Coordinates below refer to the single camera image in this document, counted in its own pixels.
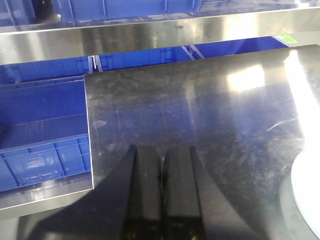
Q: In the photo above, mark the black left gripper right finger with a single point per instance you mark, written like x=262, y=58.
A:
x=182, y=215

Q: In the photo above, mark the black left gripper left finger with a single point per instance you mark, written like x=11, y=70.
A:
x=144, y=210

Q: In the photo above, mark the light blue plate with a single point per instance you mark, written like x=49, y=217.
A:
x=305, y=180

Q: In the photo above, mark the blue crate beside table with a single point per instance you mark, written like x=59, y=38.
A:
x=43, y=131

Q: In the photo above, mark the blue plastic crate left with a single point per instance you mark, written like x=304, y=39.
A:
x=88, y=10

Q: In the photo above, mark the stainless steel shelf rail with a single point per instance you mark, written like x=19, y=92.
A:
x=37, y=44

